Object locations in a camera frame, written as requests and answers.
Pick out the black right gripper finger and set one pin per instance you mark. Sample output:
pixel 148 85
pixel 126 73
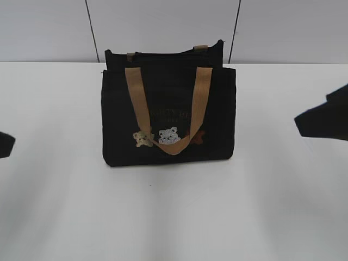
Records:
pixel 328 120

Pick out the black tote bag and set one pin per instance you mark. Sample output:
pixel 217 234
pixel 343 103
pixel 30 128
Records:
pixel 167 108

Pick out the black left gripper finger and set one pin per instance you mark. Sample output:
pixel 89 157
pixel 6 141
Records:
pixel 6 144

